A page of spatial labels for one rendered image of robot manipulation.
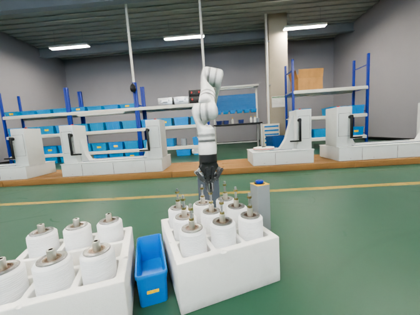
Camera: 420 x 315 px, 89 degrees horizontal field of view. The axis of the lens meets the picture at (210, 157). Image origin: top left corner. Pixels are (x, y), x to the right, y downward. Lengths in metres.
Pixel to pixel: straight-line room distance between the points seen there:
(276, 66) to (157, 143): 5.31
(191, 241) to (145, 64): 9.58
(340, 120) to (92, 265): 3.15
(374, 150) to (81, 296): 3.40
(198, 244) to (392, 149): 3.23
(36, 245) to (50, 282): 0.27
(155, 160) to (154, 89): 6.95
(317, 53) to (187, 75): 5.39
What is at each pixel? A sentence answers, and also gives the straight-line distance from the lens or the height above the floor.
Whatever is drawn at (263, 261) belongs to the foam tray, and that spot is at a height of 0.10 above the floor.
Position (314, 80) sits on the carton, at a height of 1.66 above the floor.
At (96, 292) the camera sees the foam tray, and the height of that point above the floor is 0.17.
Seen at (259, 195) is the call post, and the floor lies 0.26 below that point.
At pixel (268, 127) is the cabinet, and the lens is 6.37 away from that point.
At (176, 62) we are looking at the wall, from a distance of 9.81.
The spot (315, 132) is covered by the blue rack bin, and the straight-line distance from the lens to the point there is 6.04.
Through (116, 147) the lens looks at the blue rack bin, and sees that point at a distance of 6.17.
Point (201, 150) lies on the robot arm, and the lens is 0.85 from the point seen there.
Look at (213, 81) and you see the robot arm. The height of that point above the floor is 0.83.
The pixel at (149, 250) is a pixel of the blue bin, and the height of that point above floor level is 0.05.
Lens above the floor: 0.59
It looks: 7 degrees down
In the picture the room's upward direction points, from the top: 4 degrees counter-clockwise
